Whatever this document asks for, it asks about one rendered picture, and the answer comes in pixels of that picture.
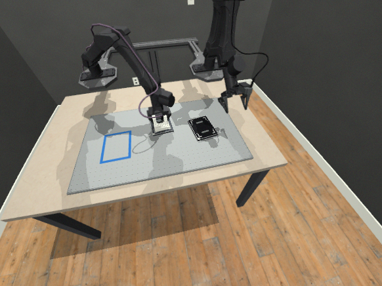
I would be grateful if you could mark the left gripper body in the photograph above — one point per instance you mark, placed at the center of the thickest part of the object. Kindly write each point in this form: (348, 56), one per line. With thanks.
(233, 85)

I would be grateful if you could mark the white well plate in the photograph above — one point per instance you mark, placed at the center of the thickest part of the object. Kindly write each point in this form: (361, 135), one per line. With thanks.
(161, 126)

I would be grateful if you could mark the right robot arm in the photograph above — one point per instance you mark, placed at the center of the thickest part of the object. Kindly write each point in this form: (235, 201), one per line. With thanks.
(108, 38)

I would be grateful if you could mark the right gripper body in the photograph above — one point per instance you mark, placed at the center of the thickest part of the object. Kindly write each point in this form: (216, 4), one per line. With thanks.
(157, 110)

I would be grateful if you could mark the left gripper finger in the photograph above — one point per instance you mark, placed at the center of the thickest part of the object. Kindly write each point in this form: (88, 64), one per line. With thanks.
(224, 103)
(245, 102)

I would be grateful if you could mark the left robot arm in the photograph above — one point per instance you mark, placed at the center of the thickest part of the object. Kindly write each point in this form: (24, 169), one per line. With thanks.
(219, 41)

